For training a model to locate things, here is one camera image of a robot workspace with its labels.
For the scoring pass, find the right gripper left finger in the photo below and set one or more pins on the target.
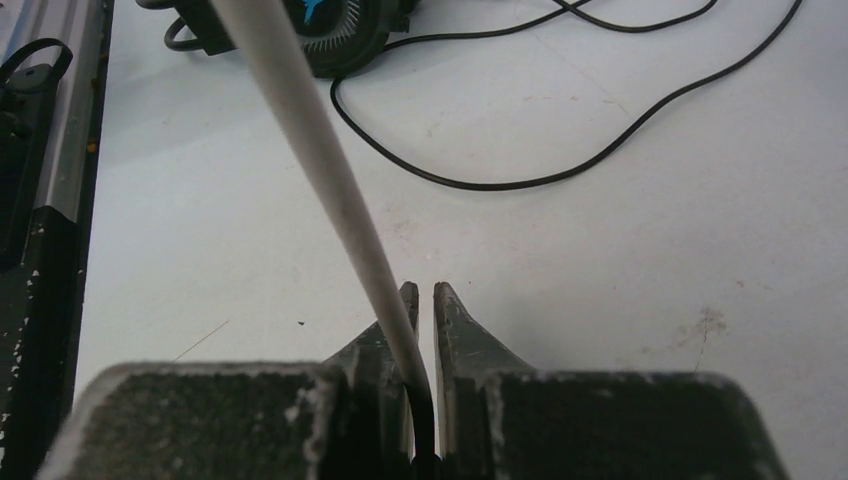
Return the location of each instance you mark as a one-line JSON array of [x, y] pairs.
[[346, 417]]

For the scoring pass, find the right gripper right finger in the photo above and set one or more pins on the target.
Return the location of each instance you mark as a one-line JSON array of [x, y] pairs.
[[501, 418]]

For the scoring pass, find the black blue headphones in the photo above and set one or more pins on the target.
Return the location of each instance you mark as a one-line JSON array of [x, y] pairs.
[[338, 37]]

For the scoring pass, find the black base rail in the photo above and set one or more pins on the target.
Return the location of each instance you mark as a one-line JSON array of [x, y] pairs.
[[53, 76]]

